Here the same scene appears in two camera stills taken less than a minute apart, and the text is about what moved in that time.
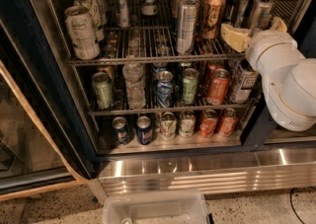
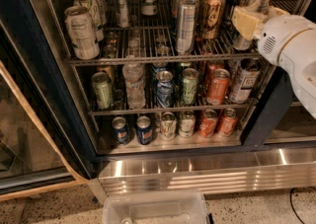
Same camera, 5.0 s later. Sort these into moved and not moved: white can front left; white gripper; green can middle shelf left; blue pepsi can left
Moved: white gripper
Not moved: white can front left; green can middle shelf left; blue pepsi can left
